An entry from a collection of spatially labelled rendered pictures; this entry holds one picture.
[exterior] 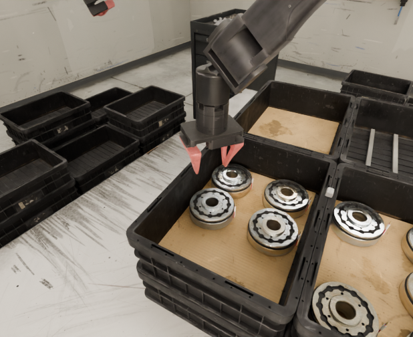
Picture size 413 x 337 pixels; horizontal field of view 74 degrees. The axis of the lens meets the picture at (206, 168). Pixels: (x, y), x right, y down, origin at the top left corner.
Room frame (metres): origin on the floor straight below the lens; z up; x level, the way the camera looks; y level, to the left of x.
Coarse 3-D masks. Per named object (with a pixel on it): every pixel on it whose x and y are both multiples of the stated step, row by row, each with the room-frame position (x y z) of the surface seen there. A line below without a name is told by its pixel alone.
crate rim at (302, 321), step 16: (336, 176) 0.45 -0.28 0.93; (384, 176) 0.45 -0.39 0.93; (336, 192) 0.40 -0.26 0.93; (320, 224) 0.32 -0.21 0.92; (320, 240) 0.28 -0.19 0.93; (320, 256) 0.25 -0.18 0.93; (304, 288) 0.20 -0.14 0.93; (304, 304) 0.18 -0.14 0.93; (304, 320) 0.16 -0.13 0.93; (304, 336) 0.14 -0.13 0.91; (320, 336) 0.14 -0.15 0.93; (336, 336) 0.14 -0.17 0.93
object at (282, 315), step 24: (264, 144) 0.57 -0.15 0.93; (192, 168) 0.48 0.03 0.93; (168, 192) 0.40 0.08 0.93; (144, 216) 0.34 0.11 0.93; (144, 240) 0.28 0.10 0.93; (312, 240) 0.28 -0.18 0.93; (168, 264) 0.25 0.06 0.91; (192, 264) 0.24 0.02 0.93; (216, 288) 0.21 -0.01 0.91; (240, 288) 0.20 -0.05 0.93; (264, 312) 0.17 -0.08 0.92; (288, 312) 0.17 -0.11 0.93
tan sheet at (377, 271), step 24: (384, 216) 0.42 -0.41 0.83; (336, 240) 0.36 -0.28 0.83; (384, 240) 0.36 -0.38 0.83; (336, 264) 0.30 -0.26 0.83; (360, 264) 0.30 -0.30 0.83; (384, 264) 0.30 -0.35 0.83; (408, 264) 0.30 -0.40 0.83; (360, 288) 0.25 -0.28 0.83; (384, 288) 0.25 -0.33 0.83; (384, 312) 0.21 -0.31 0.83; (384, 336) 0.17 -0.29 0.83
